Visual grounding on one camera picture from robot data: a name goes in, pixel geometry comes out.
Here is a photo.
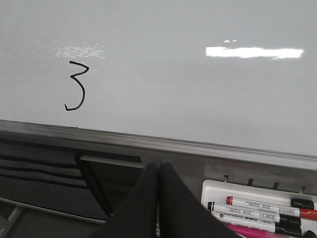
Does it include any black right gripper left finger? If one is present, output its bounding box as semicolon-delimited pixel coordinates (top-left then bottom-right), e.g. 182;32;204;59
88;163;159;238

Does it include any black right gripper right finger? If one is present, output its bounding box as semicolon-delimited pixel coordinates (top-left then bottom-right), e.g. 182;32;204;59
158;162;238;238

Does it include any white plastic marker tray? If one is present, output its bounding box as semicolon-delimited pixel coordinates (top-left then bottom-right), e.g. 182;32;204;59
201;179;317;238

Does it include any black-capped white marker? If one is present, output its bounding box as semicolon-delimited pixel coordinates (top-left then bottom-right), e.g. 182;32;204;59
207;201;302;226
211;211;302;237

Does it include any pink marker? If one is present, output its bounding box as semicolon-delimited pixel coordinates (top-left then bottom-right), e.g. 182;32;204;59
226;225;275;238

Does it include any red-capped white marker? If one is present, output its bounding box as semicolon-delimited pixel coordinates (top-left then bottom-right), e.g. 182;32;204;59
226;196;317;221

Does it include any white whiteboard with aluminium frame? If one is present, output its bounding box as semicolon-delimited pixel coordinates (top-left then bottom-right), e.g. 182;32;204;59
0;0;317;170

